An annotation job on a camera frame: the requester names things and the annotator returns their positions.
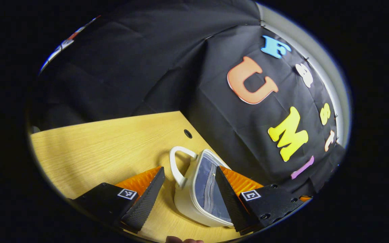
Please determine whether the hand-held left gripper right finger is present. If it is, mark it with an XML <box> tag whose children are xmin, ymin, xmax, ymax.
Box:
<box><xmin>214</xmin><ymin>166</ymin><xmax>305</xmax><ymax>236</ymax></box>

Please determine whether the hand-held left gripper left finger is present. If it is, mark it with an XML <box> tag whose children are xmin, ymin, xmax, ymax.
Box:
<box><xmin>71</xmin><ymin>166</ymin><xmax>166</xmax><ymax>234</ymax></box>

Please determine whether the white suitcase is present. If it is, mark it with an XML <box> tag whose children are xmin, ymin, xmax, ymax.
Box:
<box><xmin>169</xmin><ymin>146</ymin><xmax>236</xmax><ymax>228</ymax></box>

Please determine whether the black backdrop cloth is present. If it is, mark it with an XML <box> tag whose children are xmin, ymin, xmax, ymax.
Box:
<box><xmin>29</xmin><ymin>0</ymin><xmax>347</xmax><ymax>198</ymax></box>

